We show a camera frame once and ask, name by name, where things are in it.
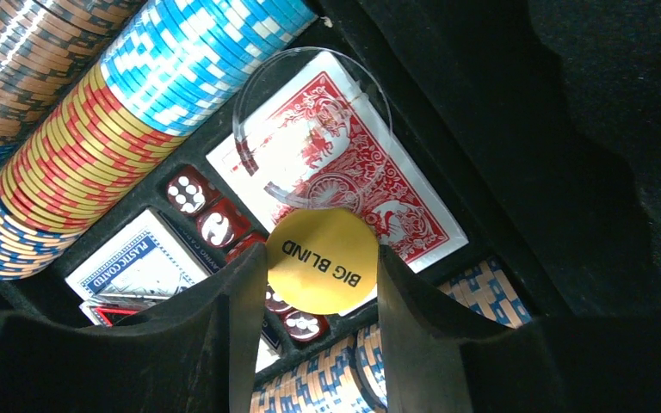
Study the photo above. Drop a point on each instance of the red dice in case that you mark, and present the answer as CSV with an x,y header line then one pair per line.
x,y
190,192

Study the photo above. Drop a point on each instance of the clear plastic disc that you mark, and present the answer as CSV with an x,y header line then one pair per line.
x,y
312,129

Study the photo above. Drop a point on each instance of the top poker chip row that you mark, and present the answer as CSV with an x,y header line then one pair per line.
x,y
44,47

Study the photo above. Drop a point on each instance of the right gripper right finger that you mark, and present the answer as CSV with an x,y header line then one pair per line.
x,y
439,356

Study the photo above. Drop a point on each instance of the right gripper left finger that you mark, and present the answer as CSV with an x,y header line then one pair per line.
x,y
195,352

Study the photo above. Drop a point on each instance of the poker chip row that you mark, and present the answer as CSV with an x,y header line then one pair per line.
x,y
44,47
168,70
350,375

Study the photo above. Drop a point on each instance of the black poker set case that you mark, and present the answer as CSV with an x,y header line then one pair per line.
x,y
538,124

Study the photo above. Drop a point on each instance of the red playing card deck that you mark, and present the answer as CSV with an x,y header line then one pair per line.
x,y
404,211

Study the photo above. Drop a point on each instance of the yellow big blind button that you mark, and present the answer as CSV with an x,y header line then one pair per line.
x,y
323,261

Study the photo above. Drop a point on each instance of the blue playing card deck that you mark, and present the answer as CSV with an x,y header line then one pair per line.
x,y
148,258

